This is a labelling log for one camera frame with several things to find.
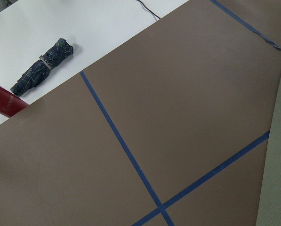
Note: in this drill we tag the red cylindrical tube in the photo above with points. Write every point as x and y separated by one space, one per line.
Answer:
10 104

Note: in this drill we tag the brown paper table mat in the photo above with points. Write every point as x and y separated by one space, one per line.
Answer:
159 118

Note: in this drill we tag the folded dark plaid umbrella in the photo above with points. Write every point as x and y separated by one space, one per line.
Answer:
41 69

